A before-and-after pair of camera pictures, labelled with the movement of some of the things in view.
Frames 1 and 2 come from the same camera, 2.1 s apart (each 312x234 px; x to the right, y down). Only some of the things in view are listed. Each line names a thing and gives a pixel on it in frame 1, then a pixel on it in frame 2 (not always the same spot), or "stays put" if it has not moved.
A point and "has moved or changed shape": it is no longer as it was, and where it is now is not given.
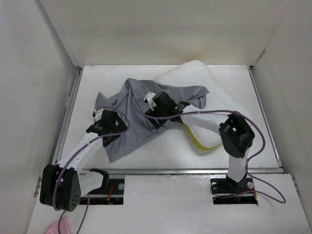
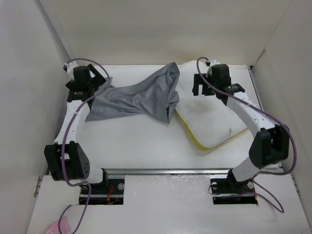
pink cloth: [64, 228] stays put
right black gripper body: [157, 112] → [208, 90]
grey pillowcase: [129, 100] has moved or changed shape
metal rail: [87, 171] stays put
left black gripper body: [118, 128] → [96, 81]
